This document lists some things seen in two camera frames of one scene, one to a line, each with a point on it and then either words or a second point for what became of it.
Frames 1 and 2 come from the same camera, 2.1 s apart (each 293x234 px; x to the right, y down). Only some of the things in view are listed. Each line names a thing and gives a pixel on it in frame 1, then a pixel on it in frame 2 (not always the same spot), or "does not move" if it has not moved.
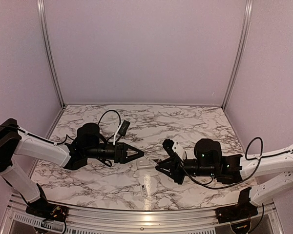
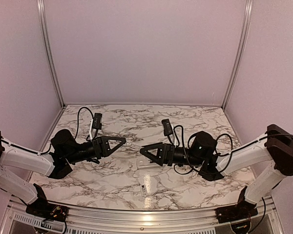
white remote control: [144, 163] does not move
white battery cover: [144, 190] does not move
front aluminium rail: [269, 220] does not move
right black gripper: [174, 166] -> [165, 153]
